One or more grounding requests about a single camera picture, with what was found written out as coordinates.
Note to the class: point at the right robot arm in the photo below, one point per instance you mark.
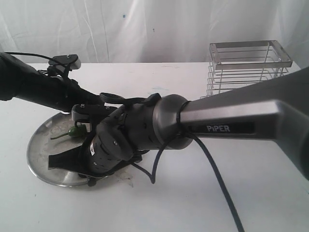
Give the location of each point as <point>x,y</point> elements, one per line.
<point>276,110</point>

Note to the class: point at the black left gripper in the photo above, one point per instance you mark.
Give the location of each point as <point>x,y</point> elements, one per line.
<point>64,94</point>

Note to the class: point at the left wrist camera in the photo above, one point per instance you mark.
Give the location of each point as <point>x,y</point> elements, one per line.
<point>71,60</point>

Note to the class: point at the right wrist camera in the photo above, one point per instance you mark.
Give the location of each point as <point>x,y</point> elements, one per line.
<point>87,113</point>

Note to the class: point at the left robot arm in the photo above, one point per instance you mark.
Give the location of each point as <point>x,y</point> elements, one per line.
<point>20,80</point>

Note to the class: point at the green chili pepper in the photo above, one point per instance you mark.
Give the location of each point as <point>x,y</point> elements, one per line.
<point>73,132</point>

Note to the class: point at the round steel plate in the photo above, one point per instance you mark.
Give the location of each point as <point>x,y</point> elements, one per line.
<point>42,145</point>

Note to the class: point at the black handled knife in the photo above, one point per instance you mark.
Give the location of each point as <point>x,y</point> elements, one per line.
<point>90,181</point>

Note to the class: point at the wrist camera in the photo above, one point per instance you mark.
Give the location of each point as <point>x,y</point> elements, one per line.
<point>87,113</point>
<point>71,60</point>

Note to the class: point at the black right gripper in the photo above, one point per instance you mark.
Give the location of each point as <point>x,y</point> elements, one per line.
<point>106,150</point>

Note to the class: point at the metal wire utensil rack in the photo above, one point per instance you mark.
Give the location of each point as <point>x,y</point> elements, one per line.
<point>239,64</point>

